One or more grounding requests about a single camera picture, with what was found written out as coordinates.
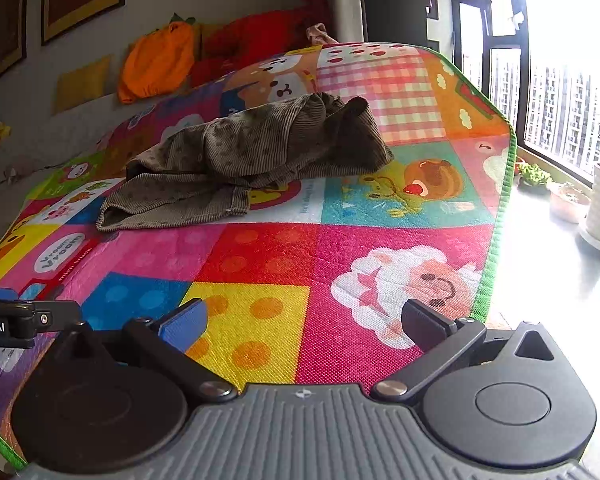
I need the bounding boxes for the brown dotted corduroy garment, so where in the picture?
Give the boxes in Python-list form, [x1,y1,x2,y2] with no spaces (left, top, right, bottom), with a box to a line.
[96,92,395,233]

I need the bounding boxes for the yellow cushion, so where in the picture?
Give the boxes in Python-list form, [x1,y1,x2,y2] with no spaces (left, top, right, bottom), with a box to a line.
[55,56,114,114]
[199,22,231,57]

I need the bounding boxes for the white post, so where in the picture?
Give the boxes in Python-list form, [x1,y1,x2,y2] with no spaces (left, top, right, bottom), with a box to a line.
[330,0,367,44]

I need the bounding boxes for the small leafy green plant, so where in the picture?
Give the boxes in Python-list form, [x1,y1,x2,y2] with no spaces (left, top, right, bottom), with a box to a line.
[517,162,553,187]

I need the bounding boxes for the red plush cushion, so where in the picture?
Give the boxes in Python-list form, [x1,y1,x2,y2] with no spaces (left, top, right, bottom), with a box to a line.
[187,0,333,88]

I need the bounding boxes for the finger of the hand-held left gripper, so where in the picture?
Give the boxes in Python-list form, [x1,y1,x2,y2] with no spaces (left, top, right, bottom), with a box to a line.
[32,300,82,333]

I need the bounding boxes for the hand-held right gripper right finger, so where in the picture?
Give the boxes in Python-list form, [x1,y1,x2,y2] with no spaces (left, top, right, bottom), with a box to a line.
[370,298,563,403]

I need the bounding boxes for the pink cloth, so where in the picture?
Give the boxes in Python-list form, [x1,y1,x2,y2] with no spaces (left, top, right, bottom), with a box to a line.
[306,23,340,44]

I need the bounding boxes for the colourful cartoon play mat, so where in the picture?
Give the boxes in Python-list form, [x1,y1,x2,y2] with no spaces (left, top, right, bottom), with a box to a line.
[0,42,518,466]

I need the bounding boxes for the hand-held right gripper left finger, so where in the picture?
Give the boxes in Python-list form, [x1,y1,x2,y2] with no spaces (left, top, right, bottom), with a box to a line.
[55,298,238,403]

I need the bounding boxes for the pink bowl planter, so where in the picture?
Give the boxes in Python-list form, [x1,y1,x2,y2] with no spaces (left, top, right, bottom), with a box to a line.
[547,181,592,225]

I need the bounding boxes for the orange pumpkin cushion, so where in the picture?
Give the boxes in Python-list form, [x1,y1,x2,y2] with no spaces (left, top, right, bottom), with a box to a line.
[117,14,198,105]

